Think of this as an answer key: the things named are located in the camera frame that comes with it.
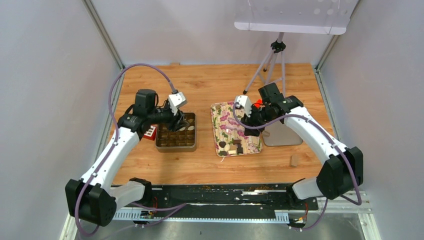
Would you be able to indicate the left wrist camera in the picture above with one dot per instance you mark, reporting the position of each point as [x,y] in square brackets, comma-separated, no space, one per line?
[176,101]

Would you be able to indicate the white tripod stand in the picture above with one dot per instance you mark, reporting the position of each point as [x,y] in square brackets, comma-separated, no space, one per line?
[267,66]

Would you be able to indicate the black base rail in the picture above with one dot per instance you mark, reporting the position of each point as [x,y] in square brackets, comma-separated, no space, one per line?
[251,203]

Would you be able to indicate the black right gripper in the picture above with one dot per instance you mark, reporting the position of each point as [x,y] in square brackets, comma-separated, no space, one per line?
[246,119]

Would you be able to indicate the grey metal tin lid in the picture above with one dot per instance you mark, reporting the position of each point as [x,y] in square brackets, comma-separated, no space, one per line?
[279,134]

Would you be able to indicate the brown rectangular chocolate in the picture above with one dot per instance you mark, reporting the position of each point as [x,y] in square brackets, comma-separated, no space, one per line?
[236,141]

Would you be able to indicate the small wooden block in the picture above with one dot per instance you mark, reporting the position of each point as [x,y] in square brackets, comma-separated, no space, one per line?
[294,159]

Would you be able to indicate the gold chocolate tin box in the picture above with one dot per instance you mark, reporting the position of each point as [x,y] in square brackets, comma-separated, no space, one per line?
[182,141]

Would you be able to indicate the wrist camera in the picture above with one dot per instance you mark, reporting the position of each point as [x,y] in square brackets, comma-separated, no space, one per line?
[176,101]
[243,101]

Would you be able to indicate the pink silicone tongs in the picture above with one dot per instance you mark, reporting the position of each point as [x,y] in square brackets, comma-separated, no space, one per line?
[231,124]

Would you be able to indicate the white overhead light panel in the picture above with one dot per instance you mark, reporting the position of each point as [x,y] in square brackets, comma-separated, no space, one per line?
[324,17]

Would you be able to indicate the floral patterned tray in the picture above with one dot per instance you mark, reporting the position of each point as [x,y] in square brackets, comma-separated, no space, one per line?
[219,113]

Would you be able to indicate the red white grid object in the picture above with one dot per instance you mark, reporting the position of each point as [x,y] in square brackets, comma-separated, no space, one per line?
[151,133]

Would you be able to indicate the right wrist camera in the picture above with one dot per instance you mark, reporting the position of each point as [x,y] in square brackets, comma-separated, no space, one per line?
[243,101]

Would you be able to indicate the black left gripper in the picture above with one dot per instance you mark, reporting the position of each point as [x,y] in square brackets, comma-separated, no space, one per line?
[180,122]

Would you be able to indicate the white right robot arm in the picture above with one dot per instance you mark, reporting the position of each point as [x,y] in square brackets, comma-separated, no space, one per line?
[342,168]

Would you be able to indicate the small red block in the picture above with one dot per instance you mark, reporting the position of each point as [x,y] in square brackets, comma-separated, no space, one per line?
[258,102]

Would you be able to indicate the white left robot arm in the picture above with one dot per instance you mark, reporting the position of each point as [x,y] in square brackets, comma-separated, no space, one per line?
[112,159]

